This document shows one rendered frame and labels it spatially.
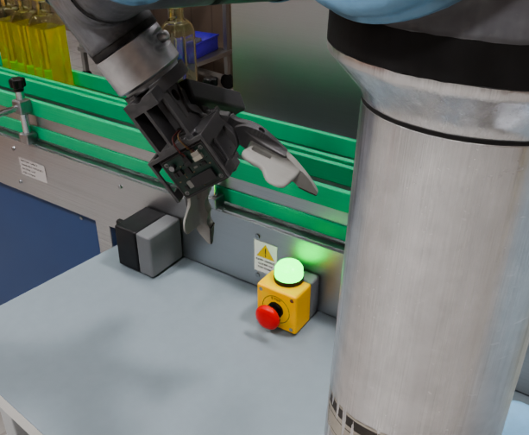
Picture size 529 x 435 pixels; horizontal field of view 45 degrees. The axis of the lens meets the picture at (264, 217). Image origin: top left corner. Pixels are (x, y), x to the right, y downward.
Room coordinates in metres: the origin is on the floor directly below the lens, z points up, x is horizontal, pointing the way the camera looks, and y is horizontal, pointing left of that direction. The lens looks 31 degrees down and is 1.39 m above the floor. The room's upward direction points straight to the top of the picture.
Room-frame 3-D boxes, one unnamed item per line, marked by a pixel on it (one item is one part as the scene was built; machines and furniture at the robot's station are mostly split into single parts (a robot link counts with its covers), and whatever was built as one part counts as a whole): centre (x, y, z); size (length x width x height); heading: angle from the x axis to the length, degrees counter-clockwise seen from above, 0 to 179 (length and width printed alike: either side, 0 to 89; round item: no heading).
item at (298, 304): (0.77, -0.04, 0.79); 0.07 x 0.07 x 0.07; 56
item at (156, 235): (0.93, 0.20, 0.79); 0.08 x 0.08 x 0.08; 56
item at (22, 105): (1.14, 0.48, 0.94); 0.07 x 0.04 x 0.13; 146
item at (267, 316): (0.73, -0.01, 0.79); 0.04 x 0.03 x 0.04; 56
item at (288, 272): (0.77, -0.04, 0.84); 0.04 x 0.04 x 0.03
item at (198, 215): (0.62, 0.08, 1.02); 0.06 x 0.03 x 0.09; 168
